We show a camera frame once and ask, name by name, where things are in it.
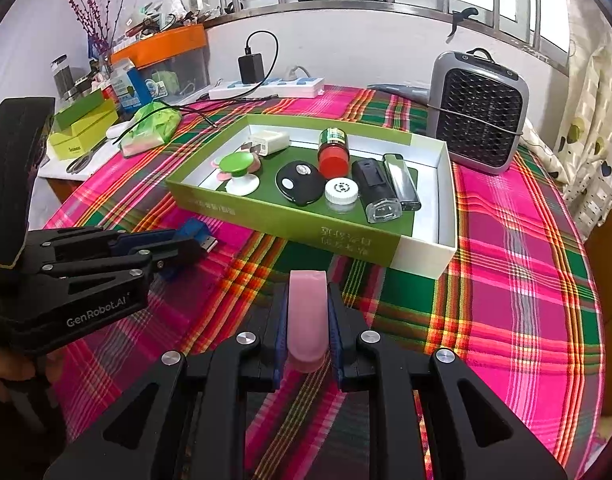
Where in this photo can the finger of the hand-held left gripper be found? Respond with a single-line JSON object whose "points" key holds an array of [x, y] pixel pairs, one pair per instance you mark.
{"points": [[141, 241], [178, 252]]}

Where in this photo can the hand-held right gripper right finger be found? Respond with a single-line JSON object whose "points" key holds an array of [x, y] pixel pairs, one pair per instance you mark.
{"points": [[336, 330]]}

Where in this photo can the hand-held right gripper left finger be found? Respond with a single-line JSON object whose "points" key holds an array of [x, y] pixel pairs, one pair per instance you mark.
{"points": [[281, 330]]}

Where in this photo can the blue usb adapter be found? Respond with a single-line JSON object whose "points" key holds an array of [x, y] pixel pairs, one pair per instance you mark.
{"points": [[196, 232]]}

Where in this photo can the pink clip with pale oval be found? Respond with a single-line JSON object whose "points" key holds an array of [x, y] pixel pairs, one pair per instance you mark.
{"points": [[220, 177]]}

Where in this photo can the green and white knob stand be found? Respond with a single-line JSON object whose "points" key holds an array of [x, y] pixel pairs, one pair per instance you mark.
{"points": [[238, 170]]}

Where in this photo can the green and white cardboard box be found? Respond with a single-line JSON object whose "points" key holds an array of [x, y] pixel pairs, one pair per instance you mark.
{"points": [[296, 225]]}

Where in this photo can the small white round jar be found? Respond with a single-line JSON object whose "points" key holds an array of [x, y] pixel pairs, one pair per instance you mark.
{"points": [[341, 195]]}

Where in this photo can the black oval device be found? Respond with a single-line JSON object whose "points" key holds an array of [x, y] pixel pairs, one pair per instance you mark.
{"points": [[300, 182]]}

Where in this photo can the white charger plug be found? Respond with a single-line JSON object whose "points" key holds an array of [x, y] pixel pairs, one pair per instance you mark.
{"points": [[271, 142]]}

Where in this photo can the black case with clear end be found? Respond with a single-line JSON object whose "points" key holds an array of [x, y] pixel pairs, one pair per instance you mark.
{"points": [[373, 190]]}

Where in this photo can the silver lighter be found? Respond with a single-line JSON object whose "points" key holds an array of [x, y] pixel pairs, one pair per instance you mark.
{"points": [[403, 185]]}

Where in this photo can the brown bottle with red cap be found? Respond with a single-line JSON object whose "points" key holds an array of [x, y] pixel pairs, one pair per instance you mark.
{"points": [[335, 157]]}

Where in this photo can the person's left hand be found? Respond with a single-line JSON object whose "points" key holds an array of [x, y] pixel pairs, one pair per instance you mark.
{"points": [[8, 372]]}

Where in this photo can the scissors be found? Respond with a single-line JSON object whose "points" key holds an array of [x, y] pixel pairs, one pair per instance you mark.
{"points": [[81, 162]]}

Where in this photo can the green tissue packet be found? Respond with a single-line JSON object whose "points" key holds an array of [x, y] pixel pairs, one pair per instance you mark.
{"points": [[151, 127]]}

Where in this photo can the yellow green box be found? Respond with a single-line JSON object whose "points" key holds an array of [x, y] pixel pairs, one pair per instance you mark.
{"points": [[81, 137]]}

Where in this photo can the dark green box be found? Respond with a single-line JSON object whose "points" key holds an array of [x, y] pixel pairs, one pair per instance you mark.
{"points": [[78, 107]]}

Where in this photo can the blue carton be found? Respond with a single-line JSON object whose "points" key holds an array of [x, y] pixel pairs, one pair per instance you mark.
{"points": [[131, 85]]}

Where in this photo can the dark glass jar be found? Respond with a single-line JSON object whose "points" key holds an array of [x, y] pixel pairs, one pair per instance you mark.
{"points": [[62, 77]]}

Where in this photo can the pink green plaid blanket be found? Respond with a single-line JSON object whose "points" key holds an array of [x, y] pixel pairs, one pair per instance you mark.
{"points": [[510, 260]]}

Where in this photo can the black power adapter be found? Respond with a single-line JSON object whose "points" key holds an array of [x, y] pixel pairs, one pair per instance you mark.
{"points": [[251, 67]]}

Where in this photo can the orange lid storage bin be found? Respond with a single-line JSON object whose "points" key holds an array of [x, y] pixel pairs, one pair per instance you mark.
{"points": [[171, 42]]}

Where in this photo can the white power strip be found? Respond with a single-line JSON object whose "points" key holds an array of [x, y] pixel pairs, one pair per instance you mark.
{"points": [[296, 89]]}

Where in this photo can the purple flower branches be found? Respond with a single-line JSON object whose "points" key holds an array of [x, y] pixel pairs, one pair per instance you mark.
{"points": [[93, 10]]}

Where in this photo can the grey space heater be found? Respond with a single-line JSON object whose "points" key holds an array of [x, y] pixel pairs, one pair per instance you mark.
{"points": [[478, 115]]}

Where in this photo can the cream heart print curtain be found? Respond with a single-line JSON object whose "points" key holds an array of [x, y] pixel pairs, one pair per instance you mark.
{"points": [[595, 120]]}

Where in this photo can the black hook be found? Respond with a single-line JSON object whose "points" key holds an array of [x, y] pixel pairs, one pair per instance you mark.
{"points": [[460, 16]]}

